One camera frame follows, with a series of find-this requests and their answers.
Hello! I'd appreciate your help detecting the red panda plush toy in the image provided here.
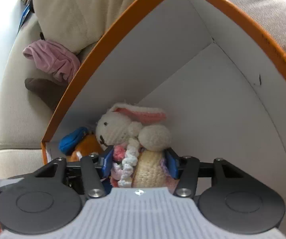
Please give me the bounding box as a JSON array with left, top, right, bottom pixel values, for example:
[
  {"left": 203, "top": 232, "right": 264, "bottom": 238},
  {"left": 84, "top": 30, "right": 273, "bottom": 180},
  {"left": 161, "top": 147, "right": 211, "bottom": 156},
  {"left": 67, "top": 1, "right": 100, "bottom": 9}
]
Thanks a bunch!
[{"left": 58, "top": 127, "right": 103, "bottom": 162}]

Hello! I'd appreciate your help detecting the white crochet bunny toy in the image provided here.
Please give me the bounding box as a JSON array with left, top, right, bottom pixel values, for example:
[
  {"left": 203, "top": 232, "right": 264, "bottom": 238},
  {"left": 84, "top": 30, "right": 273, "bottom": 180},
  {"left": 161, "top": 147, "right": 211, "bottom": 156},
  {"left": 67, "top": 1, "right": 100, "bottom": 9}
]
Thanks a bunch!
[{"left": 95, "top": 103, "right": 178, "bottom": 192}]

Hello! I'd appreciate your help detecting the beige sofa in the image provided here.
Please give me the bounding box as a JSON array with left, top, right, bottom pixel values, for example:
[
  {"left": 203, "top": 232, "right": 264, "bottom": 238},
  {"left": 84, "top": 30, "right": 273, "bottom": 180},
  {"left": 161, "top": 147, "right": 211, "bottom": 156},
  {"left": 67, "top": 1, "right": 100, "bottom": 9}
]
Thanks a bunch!
[{"left": 0, "top": 0, "right": 286, "bottom": 179}]

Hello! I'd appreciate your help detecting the orange cardboard box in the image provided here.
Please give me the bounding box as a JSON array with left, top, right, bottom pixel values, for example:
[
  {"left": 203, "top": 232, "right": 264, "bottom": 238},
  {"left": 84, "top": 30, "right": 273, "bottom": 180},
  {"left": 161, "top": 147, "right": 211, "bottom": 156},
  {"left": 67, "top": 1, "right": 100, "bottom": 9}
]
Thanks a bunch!
[{"left": 41, "top": 0, "right": 286, "bottom": 235}]

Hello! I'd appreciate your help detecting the left leg in jeans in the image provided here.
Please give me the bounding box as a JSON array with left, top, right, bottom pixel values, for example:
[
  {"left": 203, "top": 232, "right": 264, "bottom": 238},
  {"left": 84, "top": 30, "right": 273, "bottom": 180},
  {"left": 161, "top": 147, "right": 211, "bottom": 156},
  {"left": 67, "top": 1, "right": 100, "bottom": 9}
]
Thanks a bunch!
[{"left": 24, "top": 78, "right": 68, "bottom": 112}]

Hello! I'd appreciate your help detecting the pink cloth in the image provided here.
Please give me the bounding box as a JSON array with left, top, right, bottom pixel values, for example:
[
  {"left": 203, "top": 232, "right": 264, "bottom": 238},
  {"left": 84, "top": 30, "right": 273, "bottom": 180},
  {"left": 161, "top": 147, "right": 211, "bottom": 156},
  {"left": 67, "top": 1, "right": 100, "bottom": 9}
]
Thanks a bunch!
[{"left": 23, "top": 39, "right": 81, "bottom": 83}]

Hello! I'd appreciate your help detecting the cream cushion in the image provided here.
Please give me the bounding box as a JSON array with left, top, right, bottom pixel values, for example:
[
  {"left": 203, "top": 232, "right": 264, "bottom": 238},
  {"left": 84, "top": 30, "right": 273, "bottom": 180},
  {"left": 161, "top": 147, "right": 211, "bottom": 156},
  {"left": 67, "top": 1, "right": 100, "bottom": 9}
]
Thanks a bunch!
[{"left": 33, "top": 0, "right": 135, "bottom": 53}]

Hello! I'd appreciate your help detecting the blue book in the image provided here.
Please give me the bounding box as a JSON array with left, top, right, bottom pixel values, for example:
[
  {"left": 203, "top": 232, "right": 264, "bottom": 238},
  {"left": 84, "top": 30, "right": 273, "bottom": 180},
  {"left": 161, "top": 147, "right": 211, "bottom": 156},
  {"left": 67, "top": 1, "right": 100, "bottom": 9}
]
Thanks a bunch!
[{"left": 18, "top": 1, "right": 34, "bottom": 32}]

